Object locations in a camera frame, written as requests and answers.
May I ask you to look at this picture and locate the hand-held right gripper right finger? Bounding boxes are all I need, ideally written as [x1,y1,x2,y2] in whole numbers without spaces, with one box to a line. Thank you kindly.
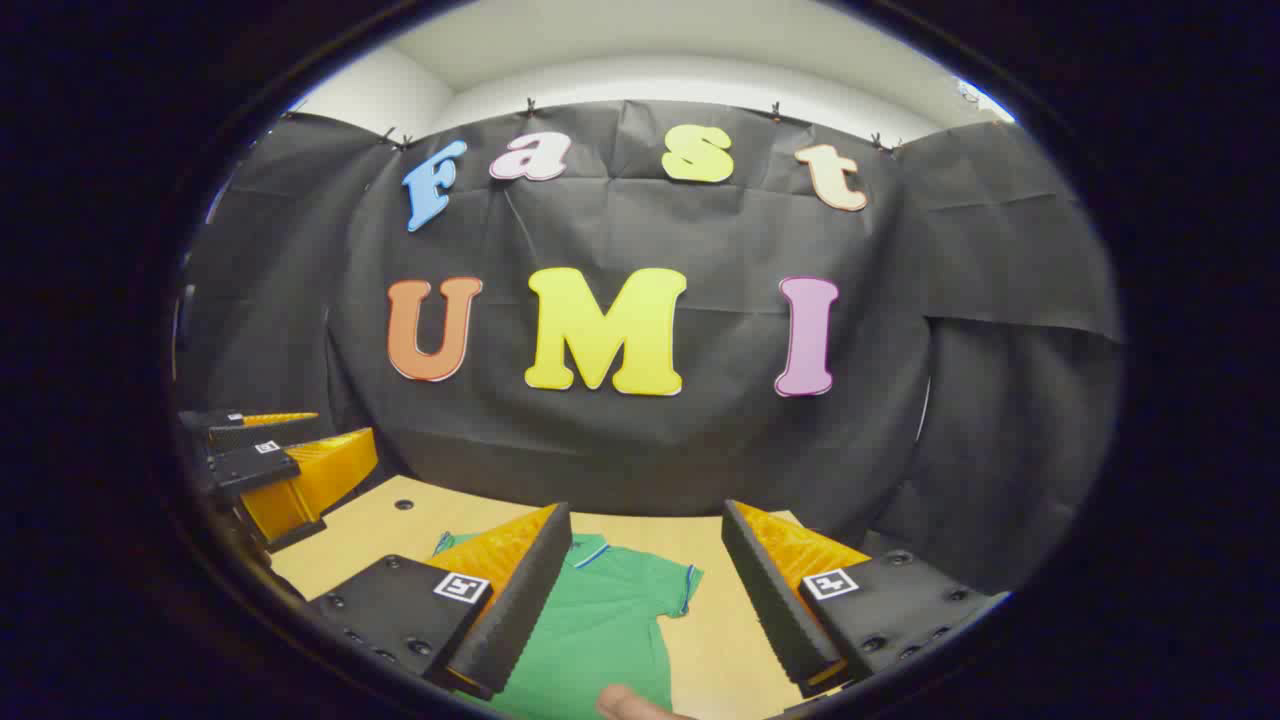
[720,499,1009,700]

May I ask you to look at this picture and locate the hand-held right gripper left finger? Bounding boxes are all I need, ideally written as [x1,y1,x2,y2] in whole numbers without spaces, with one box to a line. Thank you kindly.
[308,502,573,700]

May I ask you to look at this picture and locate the green T-shirt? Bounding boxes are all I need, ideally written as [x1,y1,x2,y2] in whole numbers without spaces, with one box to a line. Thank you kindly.
[432,533,704,720]

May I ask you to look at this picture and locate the black backdrop cloth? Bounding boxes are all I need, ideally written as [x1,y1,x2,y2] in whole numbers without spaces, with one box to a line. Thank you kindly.
[175,98,1123,596]

